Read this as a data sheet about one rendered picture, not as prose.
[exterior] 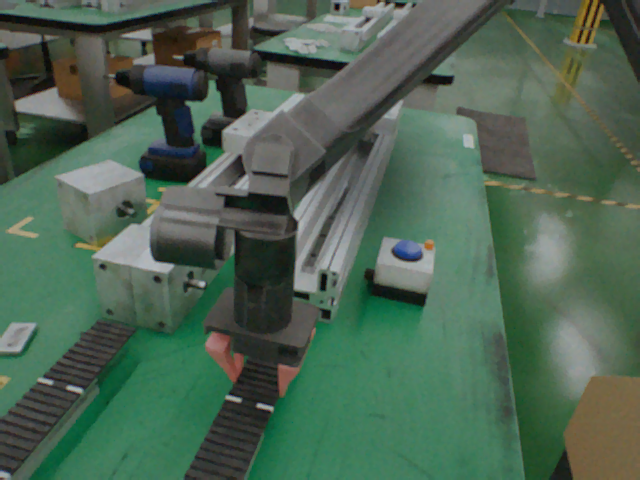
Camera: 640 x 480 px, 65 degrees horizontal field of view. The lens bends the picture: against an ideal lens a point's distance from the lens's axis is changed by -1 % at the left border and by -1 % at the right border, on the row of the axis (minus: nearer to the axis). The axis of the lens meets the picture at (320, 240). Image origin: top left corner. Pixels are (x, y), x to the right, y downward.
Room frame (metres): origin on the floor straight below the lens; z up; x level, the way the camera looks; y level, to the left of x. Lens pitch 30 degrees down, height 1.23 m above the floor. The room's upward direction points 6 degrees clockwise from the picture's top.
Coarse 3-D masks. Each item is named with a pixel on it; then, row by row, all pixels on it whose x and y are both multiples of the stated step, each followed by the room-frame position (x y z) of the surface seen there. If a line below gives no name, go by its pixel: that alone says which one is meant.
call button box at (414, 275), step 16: (384, 240) 0.68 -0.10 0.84; (400, 240) 0.68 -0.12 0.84; (384, 256) 0.63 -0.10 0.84; (400, 256) 0.63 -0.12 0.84; (432, 256) 0.64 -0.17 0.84; (368, 272) 0.65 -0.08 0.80; (384, 272) 0.61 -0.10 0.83; (400, 272) 0.60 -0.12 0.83; (416, 272) 0.60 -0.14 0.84; (432, 272) 0.60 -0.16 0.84; (384, 288) 0.61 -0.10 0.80; (400, 288) 0.60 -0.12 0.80; (416, 288) 0.60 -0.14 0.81; (416, 304) 0.60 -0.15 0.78
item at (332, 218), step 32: (352, 160) 1.03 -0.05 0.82; (384, 160) 1.00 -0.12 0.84; (320, 192) 0.77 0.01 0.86; (352, 192) 0.87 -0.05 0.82; (320, 224) 0.73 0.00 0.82; (352, 224) 0.67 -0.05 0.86; (320, 256) 0.62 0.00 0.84; (352, 256) 0.67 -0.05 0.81; (320, 288) 0.55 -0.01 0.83; (320, 320) 0.54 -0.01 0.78
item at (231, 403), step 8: (232, 400) 0.36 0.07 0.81; (240, 400) 0.36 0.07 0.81; (224, 408) 0.35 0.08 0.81; (232, 408) 0.35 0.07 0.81; (240, 408) 0.35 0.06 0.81; (248, 408) 0.35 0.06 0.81; (256, 408) 0.35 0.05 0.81; (264, 408) 0.35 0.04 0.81; (272, 408) 0.35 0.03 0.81; (248, 416) 0.34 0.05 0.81; (256, 416) 0.34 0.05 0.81; (264, 416) 0.34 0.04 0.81
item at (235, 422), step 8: (216, 416) 0.34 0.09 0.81; (224, 416) 0.34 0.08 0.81; (232, 416) 0.34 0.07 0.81; (240, 416) 0.34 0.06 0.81; (216, 424) 0.33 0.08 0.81; (224, 424) 0.33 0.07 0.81; (232, 424) 0.33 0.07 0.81; (240, 424) 0.33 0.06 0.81; (248, 424) 0.33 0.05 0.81; (256, 424) 0.33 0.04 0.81; (264, 424) 0.33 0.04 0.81; (248, 432) 0.32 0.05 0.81; (256, 432) 0.32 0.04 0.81
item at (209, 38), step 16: (352, 0) 4.46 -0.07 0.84; (368, 0) 4.44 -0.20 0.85; (160, 32) 4.43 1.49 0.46; (176, 32) 4.51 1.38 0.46; (192, 32) 4.58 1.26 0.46; (208, 32) 4.65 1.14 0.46; (160, 48) 4.31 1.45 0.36; (176, 48) 4.29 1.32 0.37; (192, 48) 4.27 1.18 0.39; (64, 64) 3.17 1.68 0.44; (112, 64) 3.30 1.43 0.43; (128, 64) 3.45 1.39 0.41; (160, 64) 4.31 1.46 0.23; (176, 64) 4.29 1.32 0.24; (64, 80) 3.18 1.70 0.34; (112, 80) 3.28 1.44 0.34; (64, 96) 3.18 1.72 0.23; (80, 96) 3.15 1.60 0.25; (112, 96) 3.26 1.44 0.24
